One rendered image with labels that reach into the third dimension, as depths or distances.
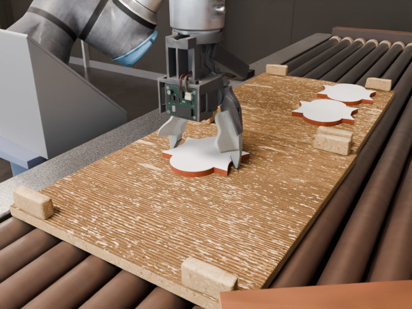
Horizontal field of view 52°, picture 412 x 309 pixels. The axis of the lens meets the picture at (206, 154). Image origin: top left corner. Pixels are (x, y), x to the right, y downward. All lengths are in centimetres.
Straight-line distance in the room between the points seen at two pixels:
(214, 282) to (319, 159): 36
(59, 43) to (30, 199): 49
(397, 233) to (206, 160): 29
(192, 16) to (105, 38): 47
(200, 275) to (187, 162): 27
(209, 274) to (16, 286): 21
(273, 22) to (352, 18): 67
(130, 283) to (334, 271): 22
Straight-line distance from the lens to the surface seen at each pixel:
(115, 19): 101
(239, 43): 400
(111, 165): 69
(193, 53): 58
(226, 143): 62
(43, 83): 85
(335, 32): 197
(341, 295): 30
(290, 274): 49
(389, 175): 74
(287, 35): 378
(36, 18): 100
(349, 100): 99
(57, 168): 75
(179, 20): 58
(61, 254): 54
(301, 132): 81
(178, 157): 67
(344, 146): 73
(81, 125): 91
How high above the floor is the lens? 124
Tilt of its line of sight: 25 degrees down
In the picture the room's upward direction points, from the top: straight up
